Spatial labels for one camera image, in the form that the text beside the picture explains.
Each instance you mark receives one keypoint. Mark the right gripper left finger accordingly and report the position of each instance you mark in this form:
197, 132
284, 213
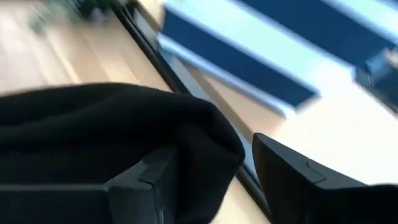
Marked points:
77, 203

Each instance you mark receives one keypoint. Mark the navy white striped bin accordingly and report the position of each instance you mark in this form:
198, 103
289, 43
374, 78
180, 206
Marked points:
248, 62

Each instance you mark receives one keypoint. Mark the light wooden desk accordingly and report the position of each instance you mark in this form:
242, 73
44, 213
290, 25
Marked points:
342, 140

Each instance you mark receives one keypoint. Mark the black cloth garment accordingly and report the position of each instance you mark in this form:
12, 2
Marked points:
109, 130

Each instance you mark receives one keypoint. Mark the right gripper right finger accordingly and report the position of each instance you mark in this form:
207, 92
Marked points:
311, 199

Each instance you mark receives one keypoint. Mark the black metal table frame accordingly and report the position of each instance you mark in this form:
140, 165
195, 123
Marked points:
149, 53

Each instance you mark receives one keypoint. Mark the small green potted plant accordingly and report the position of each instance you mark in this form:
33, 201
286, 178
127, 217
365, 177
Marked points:
62, 11

